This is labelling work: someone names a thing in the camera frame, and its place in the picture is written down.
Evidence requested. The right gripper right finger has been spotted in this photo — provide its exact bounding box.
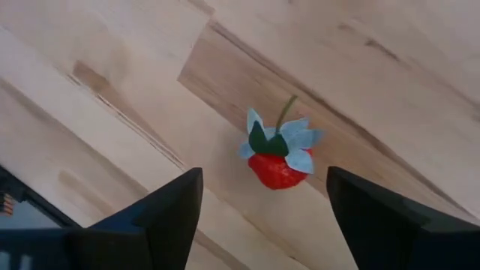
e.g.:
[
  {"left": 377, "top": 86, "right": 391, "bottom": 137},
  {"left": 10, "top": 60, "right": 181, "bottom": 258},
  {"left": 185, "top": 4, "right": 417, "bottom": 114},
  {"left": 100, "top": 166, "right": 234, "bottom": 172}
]
[{"left": 326, "top": 166, "right": 478, "bottom": 270}]

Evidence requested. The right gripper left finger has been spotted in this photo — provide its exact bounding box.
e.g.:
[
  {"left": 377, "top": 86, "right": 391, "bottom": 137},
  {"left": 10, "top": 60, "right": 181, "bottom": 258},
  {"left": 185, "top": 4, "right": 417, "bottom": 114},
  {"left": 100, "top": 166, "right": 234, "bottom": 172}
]
[{"left": 89, "top": 166, "right": 204, "bottom": 270}]

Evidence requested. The red toy strawberry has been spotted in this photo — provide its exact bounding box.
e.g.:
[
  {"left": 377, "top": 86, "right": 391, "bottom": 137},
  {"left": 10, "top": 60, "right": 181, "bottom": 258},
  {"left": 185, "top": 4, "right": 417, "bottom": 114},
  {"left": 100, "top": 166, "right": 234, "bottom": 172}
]
[{"left": 238, "top": 94, "right": 324, "bottom": 191}]

